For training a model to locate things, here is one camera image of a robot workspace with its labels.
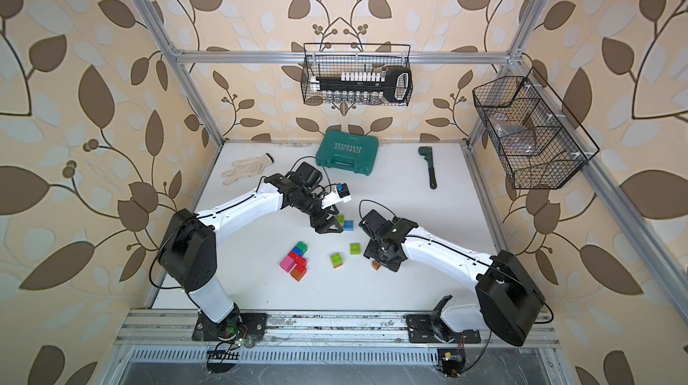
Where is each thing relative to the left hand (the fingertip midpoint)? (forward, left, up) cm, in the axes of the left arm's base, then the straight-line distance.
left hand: (334, 214), depth 83 cm
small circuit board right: (-36, -33, -15) cm, 51 cm away
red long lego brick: (-12, +10, -13) cm, 20 cm away
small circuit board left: (-36, +29, -16) cm, 49 cm away
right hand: (-10, -13, -8) cm, 18 cm away
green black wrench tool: (+37, -38, -11) cm, 54 cm away
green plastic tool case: (+35, -3, -8) cm, 36 cm away
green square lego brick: (-6, +11, -11) cm, 17 cm away
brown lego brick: (-12, -13, -12) cm, 21 cm away
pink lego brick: (-10, +12, -11) cm, 19 cm away
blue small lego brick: (-8, +12, -11) cm, 18 cm away
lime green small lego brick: (-11, -1, -10) cm, 15 cm away
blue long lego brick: (+2, -4, -11) cm, 13 cm away
